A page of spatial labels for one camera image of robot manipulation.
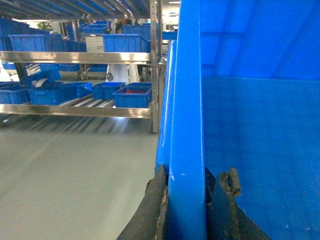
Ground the blue bin with red items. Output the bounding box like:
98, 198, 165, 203
112, 84, 152, 109

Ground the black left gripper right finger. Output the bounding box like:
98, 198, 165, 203
205, 167, 270, 240

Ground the blue bin upper shelf left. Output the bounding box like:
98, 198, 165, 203
9, 34, 70, 52

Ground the white plastic crate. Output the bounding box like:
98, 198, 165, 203
85, 36, 104, 53

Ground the tilted blue bin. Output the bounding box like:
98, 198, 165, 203
21, 67, 62, 88

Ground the blue bin on upper shelf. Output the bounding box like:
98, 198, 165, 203
101, 34, 151, 53

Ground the stainless steel roller shelf rack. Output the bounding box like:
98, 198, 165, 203
0, 0, 166, 133

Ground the large blue plastic crate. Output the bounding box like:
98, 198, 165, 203
156, 0, 320, 240

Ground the blue bin on lower shelf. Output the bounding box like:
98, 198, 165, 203
92, 81, 126, 101

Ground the blue bin on shelf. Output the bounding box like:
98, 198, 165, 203
101, 34, 151, 53
92, 81, 126, 101

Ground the blue bin shelf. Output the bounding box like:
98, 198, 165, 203
28, 82, 93, 106
9, 34, 70, 52

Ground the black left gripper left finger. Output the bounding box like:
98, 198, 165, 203
117, 165, 168, 240

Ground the blue bin lower shelf left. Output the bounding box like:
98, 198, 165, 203
28, 82, 93, 106

